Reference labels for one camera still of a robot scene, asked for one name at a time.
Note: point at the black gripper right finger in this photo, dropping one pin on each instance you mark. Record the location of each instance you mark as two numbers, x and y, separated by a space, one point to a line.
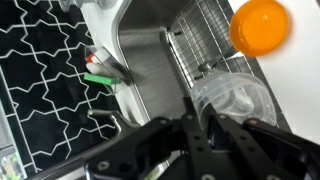
240 146

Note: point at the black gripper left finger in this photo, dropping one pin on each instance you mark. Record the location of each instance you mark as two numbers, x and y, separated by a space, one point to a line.
196 146

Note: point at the clear plastic cup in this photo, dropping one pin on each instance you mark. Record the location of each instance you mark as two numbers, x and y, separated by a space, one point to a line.
240 96

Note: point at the orange plastic bowl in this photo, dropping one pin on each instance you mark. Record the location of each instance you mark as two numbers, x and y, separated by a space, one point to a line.
260 26

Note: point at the stainless steel sink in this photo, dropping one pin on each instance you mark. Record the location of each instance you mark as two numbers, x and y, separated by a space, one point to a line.
146 66

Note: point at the curved steel kitchen faucet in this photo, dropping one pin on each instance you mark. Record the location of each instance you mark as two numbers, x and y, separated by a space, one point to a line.
113 120

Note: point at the clear sponge holder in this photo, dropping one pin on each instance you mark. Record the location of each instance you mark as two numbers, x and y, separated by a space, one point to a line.
115 65

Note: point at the green sponge holder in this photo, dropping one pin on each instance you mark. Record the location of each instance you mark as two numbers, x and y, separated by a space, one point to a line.
101 79

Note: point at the red and white scrubber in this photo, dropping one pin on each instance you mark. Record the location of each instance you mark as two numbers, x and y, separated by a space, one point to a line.
93 65

